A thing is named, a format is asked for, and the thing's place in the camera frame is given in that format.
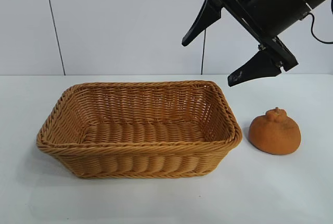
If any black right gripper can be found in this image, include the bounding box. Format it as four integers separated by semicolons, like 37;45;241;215
181;0;333;88

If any knobbly orange fruit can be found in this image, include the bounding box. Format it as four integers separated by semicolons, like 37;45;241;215
248;107;302;155

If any tan woven wicker basket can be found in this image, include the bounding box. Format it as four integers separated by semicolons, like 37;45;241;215
35;80;243;179

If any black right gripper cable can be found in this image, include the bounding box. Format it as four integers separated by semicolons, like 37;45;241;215
301;12;333;45

